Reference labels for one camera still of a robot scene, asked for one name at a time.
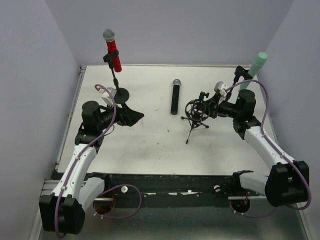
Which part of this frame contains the black round-base stand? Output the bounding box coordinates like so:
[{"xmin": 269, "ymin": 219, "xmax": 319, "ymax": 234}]
[
  {"xmin": 103, "ymin": 50, "xmax": 130, "ymax": 105},
  {"xmin": 232, "ymin": 65, "xmax": 253, "ymax": 86}
]

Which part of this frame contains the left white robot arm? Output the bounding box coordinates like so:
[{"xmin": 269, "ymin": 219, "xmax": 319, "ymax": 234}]
[{"xmin": 39, "ymin": 100, "xmax": 145, "ymax": 239}]

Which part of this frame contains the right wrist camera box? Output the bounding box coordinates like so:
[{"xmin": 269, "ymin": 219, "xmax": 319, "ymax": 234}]
[{"xmin": 214, "ymin": 81, "xmax": 228, "ymax": 97}]

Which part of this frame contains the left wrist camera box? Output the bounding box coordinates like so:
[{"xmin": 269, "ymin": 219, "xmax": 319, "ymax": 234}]
[{"xmin": 98, "ymin": 87, "xmax": 117, "ymax": 107}]

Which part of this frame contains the black glitter microphone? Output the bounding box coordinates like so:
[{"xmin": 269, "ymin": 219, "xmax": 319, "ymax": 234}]
[{"xmin": 170, "ymin": 79, "xmax": 181, "ymax": 115}]

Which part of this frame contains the red glitter microphone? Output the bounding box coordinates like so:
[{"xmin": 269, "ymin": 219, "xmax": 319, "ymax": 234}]
[{"xmin": 103, "ymin": 28, "xmax": 122, "ymax": 73}]

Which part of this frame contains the aluminium extrusion frame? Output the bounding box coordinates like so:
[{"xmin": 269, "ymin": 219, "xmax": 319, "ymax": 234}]
[{"xmin": 29, "ymin": 66, "xmax": 87, "ymax": 240}]

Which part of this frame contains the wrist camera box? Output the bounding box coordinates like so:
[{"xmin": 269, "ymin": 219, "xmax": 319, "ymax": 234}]
[
  {"xmin": 98, "ymin": 87, "xmax": 117, "ymax": 107},
  {"xmin": 214, "ymin": 81, "xmax": 228, "ymax": 97}
]

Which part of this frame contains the mint green toy microphone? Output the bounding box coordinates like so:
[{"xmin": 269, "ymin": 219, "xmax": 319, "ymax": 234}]
[{"xmin": 239, "ymin": 52, "xmax": 268, "ymax": 90}]

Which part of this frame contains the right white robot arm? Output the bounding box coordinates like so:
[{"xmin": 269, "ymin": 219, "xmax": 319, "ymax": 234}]
[{"xmin": 204, "ymin": 89, "xmax": 309, "ymax": 207}]

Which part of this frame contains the black front mounting rail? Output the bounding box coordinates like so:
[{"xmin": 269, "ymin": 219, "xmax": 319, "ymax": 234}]
[{"xmin": 84, "ymin": 172, "xmax": 246, "ymax": 209}]

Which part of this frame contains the black tripod shock-mount stand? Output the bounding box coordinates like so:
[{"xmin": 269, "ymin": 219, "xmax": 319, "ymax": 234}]
[{"xmin": 180, "ymin": 91, "xmax": 211, "ymax": 144}]

